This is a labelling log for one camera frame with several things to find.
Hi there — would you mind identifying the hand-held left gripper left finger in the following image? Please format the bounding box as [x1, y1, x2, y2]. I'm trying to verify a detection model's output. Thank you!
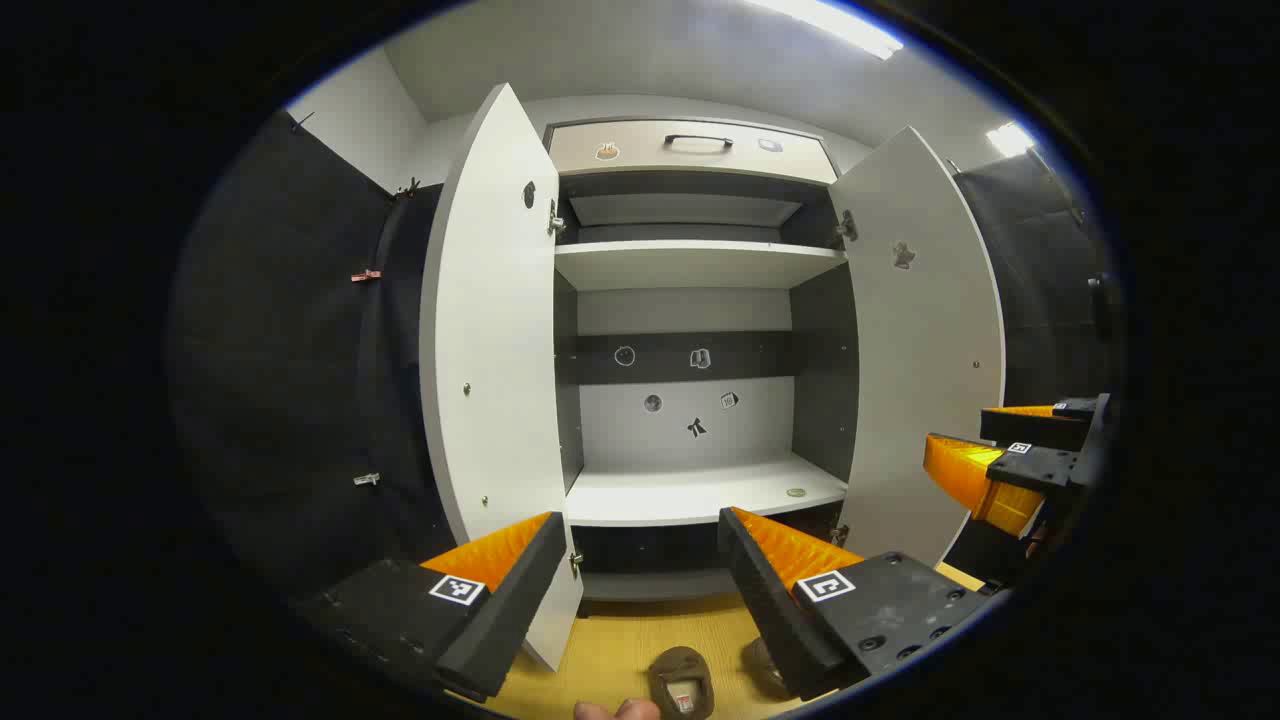
[295, 512, 568, 703]

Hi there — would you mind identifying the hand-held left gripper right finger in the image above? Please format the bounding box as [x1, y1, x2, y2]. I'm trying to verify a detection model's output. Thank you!
[717, 506, 1001, 701]

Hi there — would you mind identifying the small ceiling light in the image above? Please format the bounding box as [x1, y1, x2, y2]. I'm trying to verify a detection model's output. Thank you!
[985, 121, 1037, 159]

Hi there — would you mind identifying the long ceiling light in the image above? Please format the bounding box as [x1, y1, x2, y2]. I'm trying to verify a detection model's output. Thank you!
[750, 0, 906, 61]

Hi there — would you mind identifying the white cabinet shelf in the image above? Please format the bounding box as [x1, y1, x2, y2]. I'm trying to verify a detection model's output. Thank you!
[565, 452, 849, 528]
[555, 240, 849, 293]

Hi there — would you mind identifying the beige cabinet drawer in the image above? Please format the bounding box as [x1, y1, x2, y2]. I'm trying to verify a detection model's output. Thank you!
[548, 120, 839, 186]

